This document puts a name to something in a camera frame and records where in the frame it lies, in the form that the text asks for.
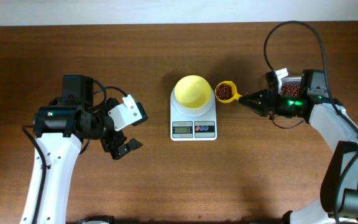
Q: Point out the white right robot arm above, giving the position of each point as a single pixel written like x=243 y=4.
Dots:
x=338 y=202

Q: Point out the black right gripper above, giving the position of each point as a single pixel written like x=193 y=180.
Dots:
x=268 y=102

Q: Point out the red beans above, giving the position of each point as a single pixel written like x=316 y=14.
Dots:
x=223 y=91

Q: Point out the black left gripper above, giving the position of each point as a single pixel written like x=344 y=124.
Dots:
x=132 y=144

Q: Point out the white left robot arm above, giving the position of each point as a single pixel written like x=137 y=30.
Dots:
x=62 y=130

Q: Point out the pale yellow bowl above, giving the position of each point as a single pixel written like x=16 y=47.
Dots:
x=192 y=91

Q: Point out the clear plastic bean container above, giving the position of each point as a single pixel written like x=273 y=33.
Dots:
x=290 y=86

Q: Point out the yellow measuring scoop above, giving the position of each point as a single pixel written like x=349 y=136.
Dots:
x=235 y=94

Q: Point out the white digital kitchen scale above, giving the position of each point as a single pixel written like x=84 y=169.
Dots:
x=193 y=124

